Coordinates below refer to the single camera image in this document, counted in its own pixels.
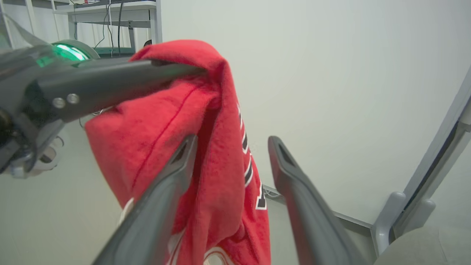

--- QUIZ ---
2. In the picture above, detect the red sweatshirt with white stripes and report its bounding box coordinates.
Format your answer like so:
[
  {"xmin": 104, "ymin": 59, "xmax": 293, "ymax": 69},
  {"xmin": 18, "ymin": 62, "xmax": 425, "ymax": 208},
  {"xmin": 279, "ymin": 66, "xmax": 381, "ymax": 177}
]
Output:
[{"xmin": 85, "ymin": 40, "xmax": 272, "ymax": 265}]

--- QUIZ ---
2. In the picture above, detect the grey left gripper green band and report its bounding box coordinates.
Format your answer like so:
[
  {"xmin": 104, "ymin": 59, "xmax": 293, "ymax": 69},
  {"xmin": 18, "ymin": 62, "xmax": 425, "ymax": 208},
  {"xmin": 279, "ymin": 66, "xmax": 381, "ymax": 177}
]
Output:
[{"xmin": 0, "ymin": 39, "xmax": 207, "ymax": 179}]

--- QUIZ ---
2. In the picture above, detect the white partition panel grey frame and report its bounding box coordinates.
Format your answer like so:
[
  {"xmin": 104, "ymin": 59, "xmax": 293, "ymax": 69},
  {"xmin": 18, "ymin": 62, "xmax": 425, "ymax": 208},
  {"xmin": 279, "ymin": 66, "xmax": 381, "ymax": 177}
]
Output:
[{"xmin": 394, "ymin": 121, "xmax": 471, "ymax": 236}]

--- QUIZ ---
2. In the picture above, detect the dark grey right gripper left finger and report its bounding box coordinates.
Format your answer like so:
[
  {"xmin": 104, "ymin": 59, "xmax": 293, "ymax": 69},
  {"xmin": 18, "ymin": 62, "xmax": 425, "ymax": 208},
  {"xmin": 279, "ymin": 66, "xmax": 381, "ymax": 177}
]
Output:
[{"xmin": 92, "ymin": 134, "xmax": 198, "ymax": 265}]

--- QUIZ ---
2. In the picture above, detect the white desk with grey frame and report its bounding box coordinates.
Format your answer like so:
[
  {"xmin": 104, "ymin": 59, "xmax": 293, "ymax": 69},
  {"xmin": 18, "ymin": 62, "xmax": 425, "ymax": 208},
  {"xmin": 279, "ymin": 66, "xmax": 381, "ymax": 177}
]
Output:
[{"xmin": 53, "ymin": 0, "xmax": 163, "ymax": 47}]

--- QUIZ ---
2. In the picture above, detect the white partition panel with caster leg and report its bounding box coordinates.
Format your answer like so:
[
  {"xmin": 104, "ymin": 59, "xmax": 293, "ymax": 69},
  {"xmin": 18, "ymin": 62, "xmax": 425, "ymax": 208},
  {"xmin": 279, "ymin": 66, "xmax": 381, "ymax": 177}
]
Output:
[{"xmin": 161, "ymin": 0, "xmax": 471, "ymax": 254}]

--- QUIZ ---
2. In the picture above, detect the black hanging cable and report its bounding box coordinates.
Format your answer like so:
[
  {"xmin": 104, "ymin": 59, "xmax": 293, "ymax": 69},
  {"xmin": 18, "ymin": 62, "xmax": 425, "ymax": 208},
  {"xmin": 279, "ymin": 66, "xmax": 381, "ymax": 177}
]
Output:
[
  {"xmin": 117, "ymin": 0, "xmax": 124, "ymax": 56},
  {"xmin": 94, "ymin": 3, "xmax": 111, "ymax": 50}
]

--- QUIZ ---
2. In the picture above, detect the white coiled cable under panel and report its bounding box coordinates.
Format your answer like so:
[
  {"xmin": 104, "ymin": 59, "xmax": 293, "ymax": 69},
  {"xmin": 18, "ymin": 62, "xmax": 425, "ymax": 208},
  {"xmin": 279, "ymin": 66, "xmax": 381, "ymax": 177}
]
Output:
[{"xmin": 263, "ymin": 187, "xmax": 284, "ymax": 200}]

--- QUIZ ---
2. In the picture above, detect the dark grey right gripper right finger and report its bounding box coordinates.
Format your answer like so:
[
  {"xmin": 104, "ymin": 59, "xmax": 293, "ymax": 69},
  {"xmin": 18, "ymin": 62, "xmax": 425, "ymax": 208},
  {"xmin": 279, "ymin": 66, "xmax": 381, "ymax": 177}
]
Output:
[{"xmin": 268, "ymin": 136, "xmax": 368, "ymax": 265}]

